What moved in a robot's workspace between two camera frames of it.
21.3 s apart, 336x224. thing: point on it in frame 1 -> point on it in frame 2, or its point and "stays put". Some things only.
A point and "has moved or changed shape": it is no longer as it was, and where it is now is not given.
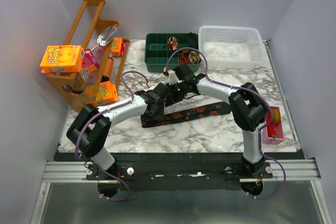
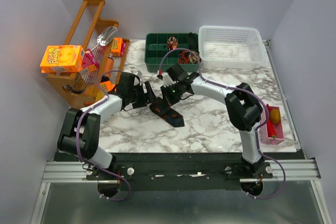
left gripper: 159,116 -> 151,98
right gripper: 171,98 stays put
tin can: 79,85 stays put
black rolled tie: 192,40 stays put
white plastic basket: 232,46 stays put
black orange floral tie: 207,110 has moved or changed shape
